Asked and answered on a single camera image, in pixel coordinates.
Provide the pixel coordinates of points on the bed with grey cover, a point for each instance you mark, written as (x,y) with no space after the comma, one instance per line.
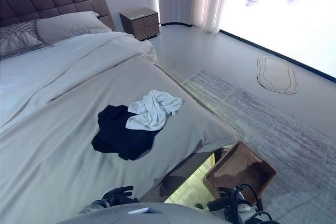
(78,98)

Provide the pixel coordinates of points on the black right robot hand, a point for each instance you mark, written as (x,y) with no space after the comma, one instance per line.
(221,201)

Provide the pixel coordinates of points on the large grey area rug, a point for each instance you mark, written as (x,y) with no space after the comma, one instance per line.
(262,134)

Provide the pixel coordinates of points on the brown bedside table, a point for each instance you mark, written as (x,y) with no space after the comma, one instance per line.
(140,23)

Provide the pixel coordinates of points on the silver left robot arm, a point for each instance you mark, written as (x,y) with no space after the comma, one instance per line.
(95,205)

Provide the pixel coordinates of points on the patterned grey pillow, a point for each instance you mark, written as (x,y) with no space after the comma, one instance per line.
(17,39)

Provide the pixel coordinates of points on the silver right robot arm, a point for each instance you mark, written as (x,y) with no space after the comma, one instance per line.
(249,212)

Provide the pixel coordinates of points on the black crumpled garment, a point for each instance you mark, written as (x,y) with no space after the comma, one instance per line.
(119,134)

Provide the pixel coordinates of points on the brown woven basket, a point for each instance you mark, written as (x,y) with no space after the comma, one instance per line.
(242,170)

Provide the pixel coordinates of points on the brown tufted headboard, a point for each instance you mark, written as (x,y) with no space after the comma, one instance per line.
(52,1)

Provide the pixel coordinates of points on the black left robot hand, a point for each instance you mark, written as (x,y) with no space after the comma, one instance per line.
(118,194)

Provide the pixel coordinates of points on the plain grey pillow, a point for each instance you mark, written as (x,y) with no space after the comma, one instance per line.
(68,26)

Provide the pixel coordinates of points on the small oval beige mat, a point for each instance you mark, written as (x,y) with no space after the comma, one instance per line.
(277,75)

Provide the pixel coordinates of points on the grey robot torso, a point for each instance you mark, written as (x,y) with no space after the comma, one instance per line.
(147,214)

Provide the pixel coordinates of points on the white crumpled shirt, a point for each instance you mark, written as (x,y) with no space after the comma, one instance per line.
(153,112)

